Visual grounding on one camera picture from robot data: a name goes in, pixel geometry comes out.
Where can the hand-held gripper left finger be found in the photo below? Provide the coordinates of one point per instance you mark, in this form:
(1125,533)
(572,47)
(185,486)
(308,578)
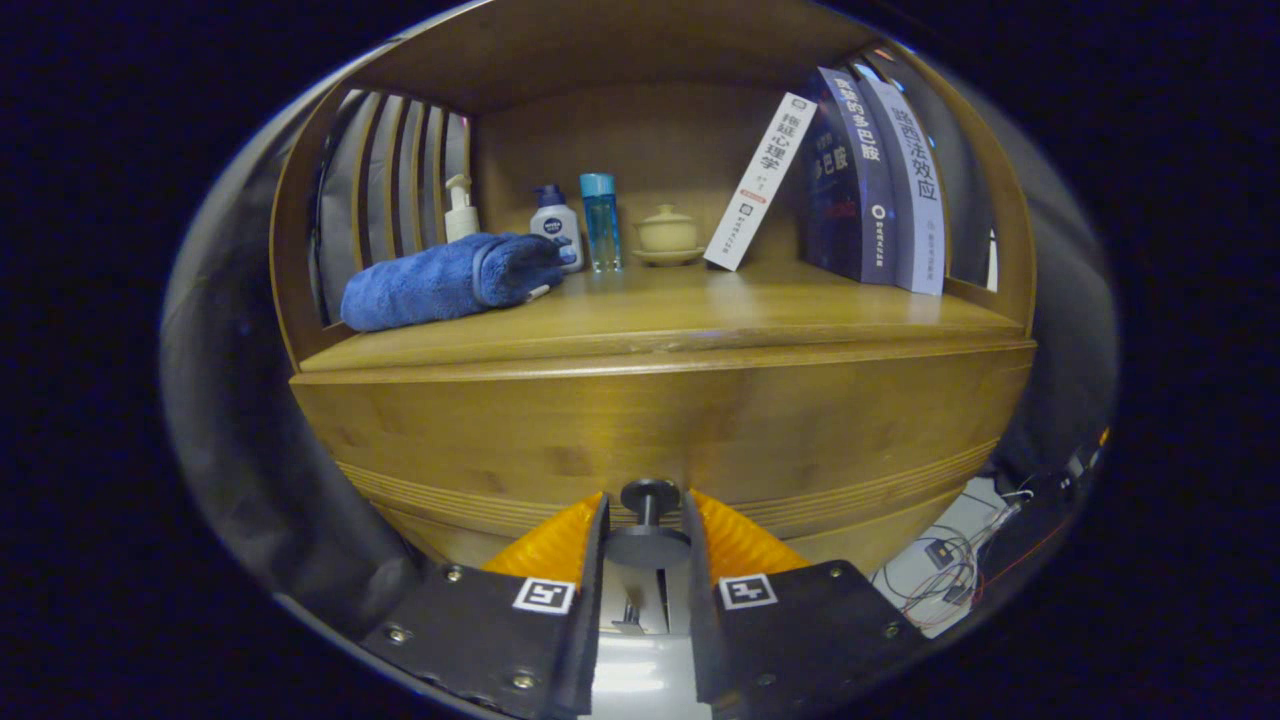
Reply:
(590,620)

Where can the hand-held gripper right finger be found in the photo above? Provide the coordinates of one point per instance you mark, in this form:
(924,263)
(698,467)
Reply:
(703,620)

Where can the wooden drawer with black knob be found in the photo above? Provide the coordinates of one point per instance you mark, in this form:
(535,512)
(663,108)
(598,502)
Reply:
(650,420)

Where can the wooden countertop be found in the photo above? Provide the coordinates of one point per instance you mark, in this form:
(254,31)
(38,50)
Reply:
(700,310)

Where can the blue folded towel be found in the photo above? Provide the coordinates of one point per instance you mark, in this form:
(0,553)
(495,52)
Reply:
(430,285)

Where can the dark equipment with orange part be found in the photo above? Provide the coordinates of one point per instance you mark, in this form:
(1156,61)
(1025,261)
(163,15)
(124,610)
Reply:
(1060,490)

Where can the beige lidded teacup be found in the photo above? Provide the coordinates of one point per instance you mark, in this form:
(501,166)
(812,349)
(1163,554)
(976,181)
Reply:
(667,233)

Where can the clear blue bottle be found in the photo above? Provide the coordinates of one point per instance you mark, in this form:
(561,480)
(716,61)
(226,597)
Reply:
(601,230)

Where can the white bottle with blue cap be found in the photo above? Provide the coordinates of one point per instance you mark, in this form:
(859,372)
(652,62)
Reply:
(555,225)

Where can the black backdrop cloth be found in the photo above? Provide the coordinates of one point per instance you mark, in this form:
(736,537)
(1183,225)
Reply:
(230,420)

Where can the white pump bottle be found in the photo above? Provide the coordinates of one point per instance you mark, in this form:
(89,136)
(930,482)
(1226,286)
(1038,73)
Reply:
(461,220)

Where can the white book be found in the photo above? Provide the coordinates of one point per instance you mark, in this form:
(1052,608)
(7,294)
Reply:
(760,185)

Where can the dark blue book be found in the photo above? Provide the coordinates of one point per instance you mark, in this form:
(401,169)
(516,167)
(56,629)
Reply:
(850,200)

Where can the pale lavender book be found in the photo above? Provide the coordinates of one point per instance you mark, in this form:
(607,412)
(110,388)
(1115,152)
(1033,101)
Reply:
(920,220)

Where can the wooden cabinet with shelf frame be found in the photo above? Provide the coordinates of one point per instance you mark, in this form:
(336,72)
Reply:
(620,150)

